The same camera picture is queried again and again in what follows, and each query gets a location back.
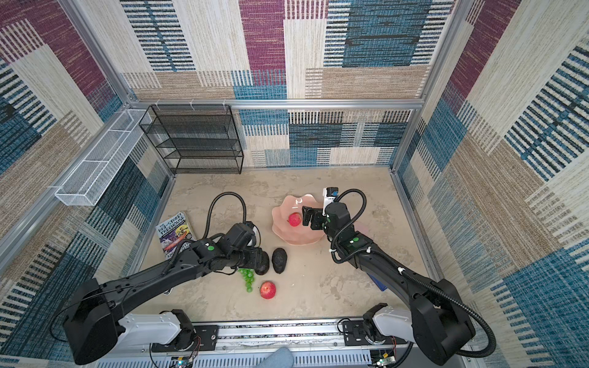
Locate red fake apple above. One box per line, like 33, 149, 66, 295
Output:
259, 281, 277, 300
288, 213, 302, 227

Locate green fake grape bunch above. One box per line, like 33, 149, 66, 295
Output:
239, 268, 255, 293

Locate dark fake avocado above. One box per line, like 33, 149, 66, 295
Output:
271, 248, 288, 274

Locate red fake apple front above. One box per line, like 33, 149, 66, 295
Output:
259, 281, 277, 300

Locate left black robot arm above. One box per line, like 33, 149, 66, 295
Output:
62, 219, 268, 365

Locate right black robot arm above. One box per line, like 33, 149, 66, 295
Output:
302, 187, 497, 366

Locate pink wavy fruit bowl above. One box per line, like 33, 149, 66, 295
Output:
271, 194, 325, 246

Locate children's paperback book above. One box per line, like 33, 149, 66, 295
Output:
155, 212, 193, 260

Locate blue box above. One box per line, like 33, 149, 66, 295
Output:
369, 274, 387, 291

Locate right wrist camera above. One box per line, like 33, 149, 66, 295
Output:
322, 187, 339, 213

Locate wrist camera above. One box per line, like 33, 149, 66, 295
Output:
322, 187, 339, 213
225, 222, 258, 251

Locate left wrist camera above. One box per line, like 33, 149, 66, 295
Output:
225, 222, 258, 251

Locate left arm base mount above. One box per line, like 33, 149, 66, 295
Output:
150, 324, 219, 356

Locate aluminium front rail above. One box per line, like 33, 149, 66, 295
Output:
91, 316, 475, 357

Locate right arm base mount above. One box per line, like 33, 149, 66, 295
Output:
336, 317, 408, 347

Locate black wire shelf rack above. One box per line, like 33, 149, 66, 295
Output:
139, 104, 244, 174

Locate white wire mesh basket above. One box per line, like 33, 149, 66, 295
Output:
55, 109, 145, 206

